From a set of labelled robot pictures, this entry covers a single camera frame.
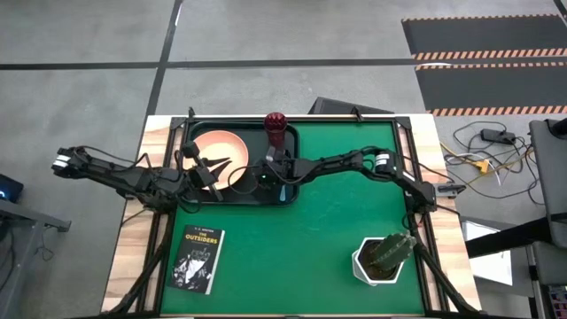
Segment grey machine housing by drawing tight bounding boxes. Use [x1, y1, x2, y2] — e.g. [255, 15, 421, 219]
[528, 117, 567, 249]

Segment black metal table frame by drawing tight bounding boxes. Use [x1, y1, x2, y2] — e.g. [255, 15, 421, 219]
[105, 105, 484, 319]

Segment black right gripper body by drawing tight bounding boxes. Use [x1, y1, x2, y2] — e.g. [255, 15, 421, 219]
[255, 157, 297, 190]

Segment pale pink round plate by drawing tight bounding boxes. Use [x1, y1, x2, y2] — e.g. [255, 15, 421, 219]
[183, 129, 250, 191]

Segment grey metal desk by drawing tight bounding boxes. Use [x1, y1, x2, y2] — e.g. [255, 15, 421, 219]
[0, 198, 72, 319]

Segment black device blue light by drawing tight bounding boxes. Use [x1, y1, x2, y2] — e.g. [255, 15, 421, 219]
[0, 173, 24, 204]

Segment dark green plastic tray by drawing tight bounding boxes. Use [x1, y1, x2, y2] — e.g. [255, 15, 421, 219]
[184, 120, 301, 207]

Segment tangled floor cables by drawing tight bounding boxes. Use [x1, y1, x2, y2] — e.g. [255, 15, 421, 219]
[440, 120, 546, 207]

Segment black striped floor mat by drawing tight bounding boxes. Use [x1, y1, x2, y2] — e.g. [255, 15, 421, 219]
[415, 61, 567, 117]
[401, 14, 567, 61]

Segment black paperback book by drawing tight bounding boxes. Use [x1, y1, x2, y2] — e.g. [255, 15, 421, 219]
[167, 224, 226, 296]

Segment white paper sheet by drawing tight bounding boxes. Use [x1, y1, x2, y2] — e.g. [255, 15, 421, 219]
[460, 220, 514, 287]

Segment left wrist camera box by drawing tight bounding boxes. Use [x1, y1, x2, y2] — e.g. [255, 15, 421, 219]
[180, 140, 201, 160]

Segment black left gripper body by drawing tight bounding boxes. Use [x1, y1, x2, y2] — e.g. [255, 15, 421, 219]
[188, 154, 225, 203]

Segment red faceted plastic cup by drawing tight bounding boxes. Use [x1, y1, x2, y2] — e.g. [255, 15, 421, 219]
[263, 111, 289, 152]

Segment green cactus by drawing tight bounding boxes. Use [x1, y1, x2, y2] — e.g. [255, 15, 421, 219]
[368, 231, 417, 273]

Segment white hexagonal plant pot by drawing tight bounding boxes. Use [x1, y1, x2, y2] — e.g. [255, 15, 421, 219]
[351, 236, 407, 287]

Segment black power adapter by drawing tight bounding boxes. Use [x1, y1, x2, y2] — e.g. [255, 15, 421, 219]
[480, 128, 517, 144]

